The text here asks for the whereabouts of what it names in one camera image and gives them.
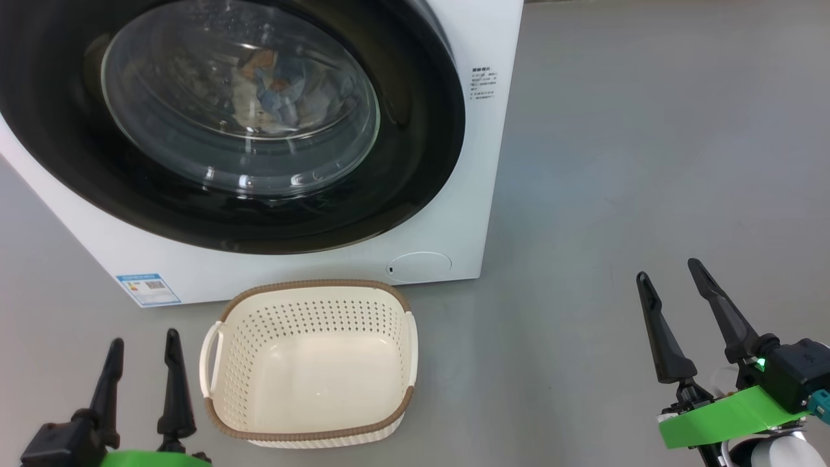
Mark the black round glass washer door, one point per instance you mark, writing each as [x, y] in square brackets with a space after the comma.
[415, 162]

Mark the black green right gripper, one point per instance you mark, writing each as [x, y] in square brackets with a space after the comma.
[797, 370]

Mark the blue energy label sticker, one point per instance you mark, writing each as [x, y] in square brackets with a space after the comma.
[149, 289]

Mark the cream perforated laundry basket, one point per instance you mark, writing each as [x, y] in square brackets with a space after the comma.
[311, 383]

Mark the blue cartoon garment white lining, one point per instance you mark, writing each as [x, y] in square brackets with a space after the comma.
[279, 91]

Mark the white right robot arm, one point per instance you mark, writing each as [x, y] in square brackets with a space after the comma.
[778, 455]

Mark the white round filter cover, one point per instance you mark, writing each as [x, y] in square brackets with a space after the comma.
[420, 267]

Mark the white front-load washing machine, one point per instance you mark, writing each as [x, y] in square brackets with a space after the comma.
[324, 269]

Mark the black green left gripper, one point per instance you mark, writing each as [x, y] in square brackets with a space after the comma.
[65, 447]

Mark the small printed text label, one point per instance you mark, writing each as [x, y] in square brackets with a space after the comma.
[484, 83]

